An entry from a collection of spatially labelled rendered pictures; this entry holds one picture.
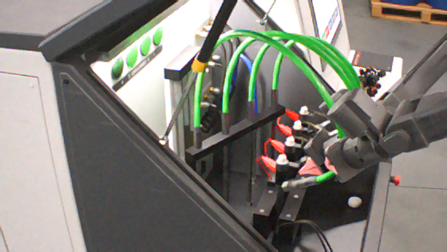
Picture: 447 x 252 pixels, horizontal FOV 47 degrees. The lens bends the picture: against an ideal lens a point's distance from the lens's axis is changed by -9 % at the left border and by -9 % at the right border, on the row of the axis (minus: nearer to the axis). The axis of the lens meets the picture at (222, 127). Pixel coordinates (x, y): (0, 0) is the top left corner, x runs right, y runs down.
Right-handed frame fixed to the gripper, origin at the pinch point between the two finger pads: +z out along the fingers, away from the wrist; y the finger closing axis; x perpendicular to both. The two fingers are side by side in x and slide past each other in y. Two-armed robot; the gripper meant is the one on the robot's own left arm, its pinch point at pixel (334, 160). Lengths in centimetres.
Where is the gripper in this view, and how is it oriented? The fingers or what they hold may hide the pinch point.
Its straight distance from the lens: 106.2
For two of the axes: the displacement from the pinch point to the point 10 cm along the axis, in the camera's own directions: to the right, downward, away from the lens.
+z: -2.6, 2.1, 9.4
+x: 4.9, 8.7, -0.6
